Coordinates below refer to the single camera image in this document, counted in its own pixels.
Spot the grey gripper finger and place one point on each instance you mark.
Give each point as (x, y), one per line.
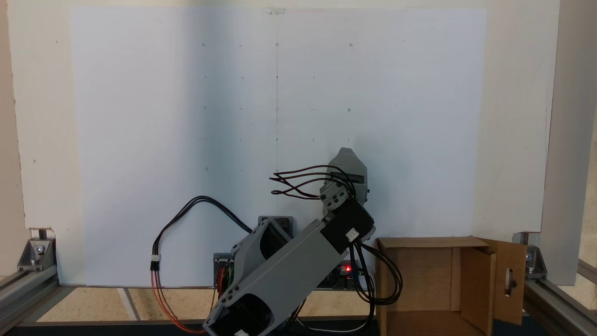
(347, 163)

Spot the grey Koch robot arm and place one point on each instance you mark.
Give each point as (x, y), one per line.
(284, 275)

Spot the brown cardboard box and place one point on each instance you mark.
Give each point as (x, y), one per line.
(419, 289)

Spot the clear tape strip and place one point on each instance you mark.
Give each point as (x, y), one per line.
(275, 10)

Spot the metal corner bracket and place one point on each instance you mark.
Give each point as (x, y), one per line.
(531, 261)
(37, 254)

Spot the aluminium frame post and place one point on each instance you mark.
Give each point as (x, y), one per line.
(569, 140)

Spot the aluminium frame rail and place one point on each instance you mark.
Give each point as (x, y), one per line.
(28, 294)
(559, 303)

